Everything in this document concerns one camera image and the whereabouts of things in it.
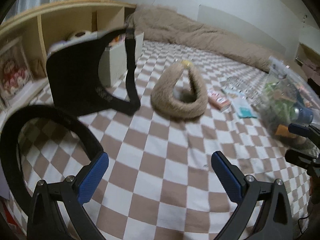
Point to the clear plastic storage bin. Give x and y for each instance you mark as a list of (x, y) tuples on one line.
[(298, 89)]

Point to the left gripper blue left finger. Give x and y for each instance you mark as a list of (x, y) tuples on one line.
[(45, 220)]

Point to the framed doll picture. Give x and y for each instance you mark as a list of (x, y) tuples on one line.
[(15, 70)]

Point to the orange rectangular sponge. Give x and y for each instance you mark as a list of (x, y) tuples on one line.
[(283, 131)]

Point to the brown quilted duvet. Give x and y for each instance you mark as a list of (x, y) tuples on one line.
[(163, 24)]

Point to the checkered bed sheet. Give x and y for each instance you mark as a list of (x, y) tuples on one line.
[(160, 183)]

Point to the wooden bedside shelf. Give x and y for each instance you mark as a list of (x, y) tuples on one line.
[(27, 37)]

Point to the small yellow item in bag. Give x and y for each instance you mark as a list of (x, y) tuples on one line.
[(187, 64)]

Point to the teal white sachet packet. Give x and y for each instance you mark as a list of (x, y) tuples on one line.
[(240, 103)]

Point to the green patterned packet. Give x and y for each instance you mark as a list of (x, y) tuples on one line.
[(278, 105)]

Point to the wooden closet shelf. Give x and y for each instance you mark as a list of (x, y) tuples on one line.
[(308, 60)]

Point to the black mask with straps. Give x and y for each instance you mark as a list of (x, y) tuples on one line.
[(73, 75)]

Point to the clear beaded tiara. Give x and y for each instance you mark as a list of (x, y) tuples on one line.
[(238, 85)]

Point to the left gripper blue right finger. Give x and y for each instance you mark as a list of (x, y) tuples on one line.
[(274, 220)]

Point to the dark blue spray can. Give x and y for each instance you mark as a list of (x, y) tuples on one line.
[(302, 115)]

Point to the red playing card box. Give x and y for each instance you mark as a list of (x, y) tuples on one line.
[(218, 100)]

